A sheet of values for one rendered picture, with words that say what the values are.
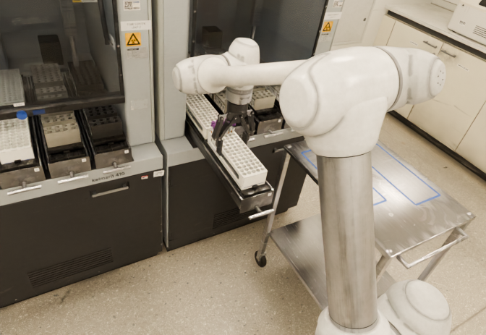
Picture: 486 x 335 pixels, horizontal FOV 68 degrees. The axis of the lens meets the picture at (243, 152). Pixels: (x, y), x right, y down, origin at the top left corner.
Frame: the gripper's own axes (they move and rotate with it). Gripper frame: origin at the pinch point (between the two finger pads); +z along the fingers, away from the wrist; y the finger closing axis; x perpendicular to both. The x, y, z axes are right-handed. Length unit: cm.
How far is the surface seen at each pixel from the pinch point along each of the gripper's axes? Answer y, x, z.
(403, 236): 35, -57, 4
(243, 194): -5.4, -20.4, 4.8
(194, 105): -2.3, 30.8, -0.1
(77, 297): -64, 16, 86
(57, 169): -60, 18, 9
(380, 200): 40, -42, 4
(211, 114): 2.2, 23.3, 0.6
